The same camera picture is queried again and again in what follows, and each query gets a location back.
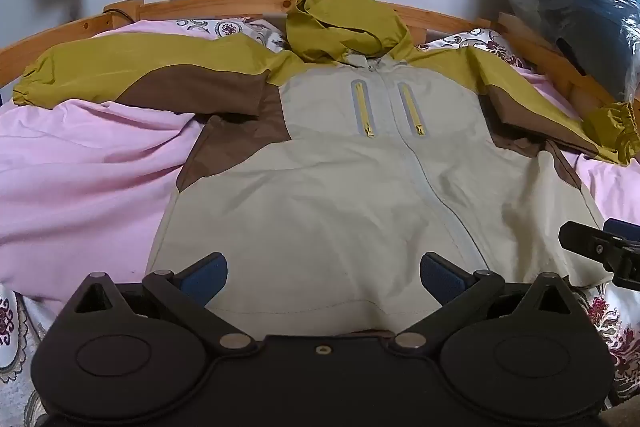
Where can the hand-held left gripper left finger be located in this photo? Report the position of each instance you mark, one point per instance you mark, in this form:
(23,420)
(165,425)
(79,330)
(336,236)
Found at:
(209,276)

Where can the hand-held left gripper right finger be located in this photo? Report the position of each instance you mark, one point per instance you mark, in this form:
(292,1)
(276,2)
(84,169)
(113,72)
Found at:
(442,281)

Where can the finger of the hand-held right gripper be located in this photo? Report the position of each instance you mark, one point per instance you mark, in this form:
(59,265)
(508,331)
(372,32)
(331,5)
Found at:
(582,239)
(622,229)

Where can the beige olive brown hooded jacket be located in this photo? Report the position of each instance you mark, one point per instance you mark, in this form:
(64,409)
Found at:
(325,187)

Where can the pink blanket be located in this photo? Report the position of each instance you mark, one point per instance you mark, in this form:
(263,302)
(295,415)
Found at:
(75,167)

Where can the floral patterned bedsheet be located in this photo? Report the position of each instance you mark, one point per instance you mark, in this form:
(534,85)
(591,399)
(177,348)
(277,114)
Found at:
(227,29)

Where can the wooden bed frame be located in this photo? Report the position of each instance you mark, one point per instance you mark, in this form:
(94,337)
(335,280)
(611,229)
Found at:
(200,4)

